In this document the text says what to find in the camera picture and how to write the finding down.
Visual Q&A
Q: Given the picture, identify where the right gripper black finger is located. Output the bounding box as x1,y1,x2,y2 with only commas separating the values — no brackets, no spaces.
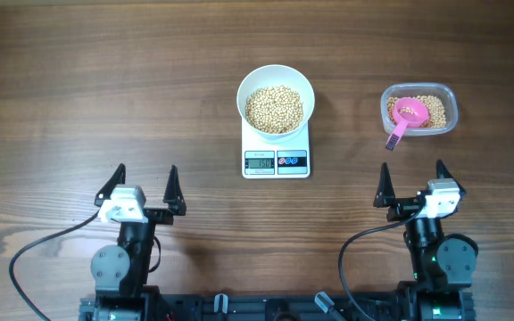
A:
435,159,466,196
373,162,396,208

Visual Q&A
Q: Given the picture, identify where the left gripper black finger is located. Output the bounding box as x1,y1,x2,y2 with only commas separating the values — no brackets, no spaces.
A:
162,165,187,216
94,163,126,207

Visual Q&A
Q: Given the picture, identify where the pink plastic measuring scoop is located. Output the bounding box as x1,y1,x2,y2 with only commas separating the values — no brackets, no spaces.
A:
385,97,429,151

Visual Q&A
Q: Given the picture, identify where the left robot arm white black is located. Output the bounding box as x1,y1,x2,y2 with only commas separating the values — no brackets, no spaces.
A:
79,164,187,321

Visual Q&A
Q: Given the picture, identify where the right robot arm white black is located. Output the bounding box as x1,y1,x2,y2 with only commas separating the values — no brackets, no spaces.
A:
374,160,478,320

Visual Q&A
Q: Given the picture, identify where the white digital kitchen scale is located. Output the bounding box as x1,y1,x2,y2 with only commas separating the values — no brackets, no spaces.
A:
241,121,311,179

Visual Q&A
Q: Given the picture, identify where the soybeans pile in bowl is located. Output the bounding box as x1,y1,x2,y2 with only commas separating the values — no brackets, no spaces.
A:
245,86,303,134

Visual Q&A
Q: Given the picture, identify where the white round bowl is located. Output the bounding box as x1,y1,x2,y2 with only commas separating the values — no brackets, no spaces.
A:
236,64,316,141

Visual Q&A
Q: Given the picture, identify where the clear container of soybeans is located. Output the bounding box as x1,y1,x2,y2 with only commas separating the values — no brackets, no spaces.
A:
380,82,459,136

